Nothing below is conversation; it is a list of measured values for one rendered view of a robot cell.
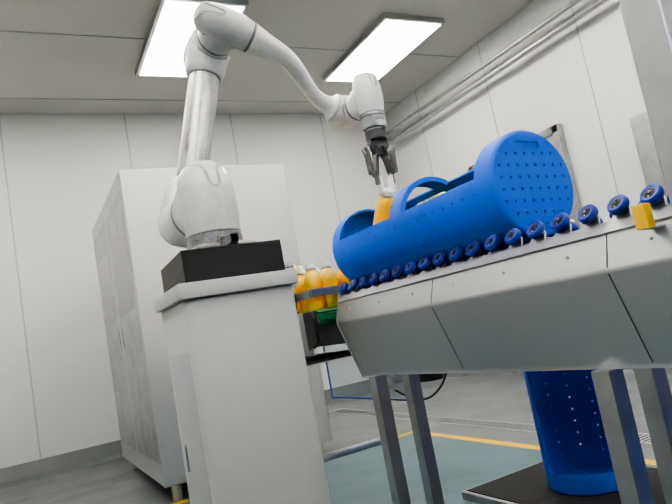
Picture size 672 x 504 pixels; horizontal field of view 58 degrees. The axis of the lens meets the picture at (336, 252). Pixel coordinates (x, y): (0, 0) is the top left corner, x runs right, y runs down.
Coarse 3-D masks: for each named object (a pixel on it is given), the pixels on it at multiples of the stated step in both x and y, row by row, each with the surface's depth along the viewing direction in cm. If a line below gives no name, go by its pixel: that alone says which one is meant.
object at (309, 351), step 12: (312, 312) 224; (300, 324) 233; (312, 324) 223; (336, 324) 305; (312, 336) 224; (324, 336) 318; (336, 336) 306; (312, 348) 226; (312, 360) 254; (324, 360) 240; (360, 444) 257; (372, 444) 259; (324, 456) 249; (336, 456) 251
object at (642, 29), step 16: (624, 0) 88; (640, 0) 86; (656, 0) 84; (624, 16) 88; (640, 16) 86; (656, 16) 84; (640, 32) 86; (656, 32) 84; (640, 48) 87; (656, 48) 85; (640, 64) 87; (656, 64) 85; (640, 80) 87; (656, 80) 85; (656, 96) 85; (656, 112) 86; (656, 128) 86; (656, 144) 86
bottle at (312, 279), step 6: (306, 270) 233; (312, 270) 232; (306, 276) 232; (312, 276) 231; (318, 276) 232; (306, 282) 231; (312, 282) 230; (318, 282) 231; (306, 288) 232; (312, 288) 230; (312, 300) 230; (318, 300) 230; (324, 300) 232; (312, 306) 230; (318, 306) 229; (324, 306) 230
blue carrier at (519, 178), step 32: (480, 160) 152; (512, 160) 151; (544, 160) 156; (448, 192) 161; (480, 192) 150; (512, 192) 149; (544, 192) 154; (352, 224) 227; (384, 224) 190; (416, 224) 175; (448, 224) 164; (480, 224) 155; (512, 224) 147; (544, 224) 151; (352, 256) 210; (384, 256) 195; (416, 256) 184; (448, 256) 175
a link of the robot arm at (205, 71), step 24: (192, 48) 197; (192, 72) 198; (216, 72) 199; (192, 96) 195; (216, 96) 199; (192, 120) 192; (192, 144) 190; (168, 192) 184; (168, 216) 178; (168, 240) 186
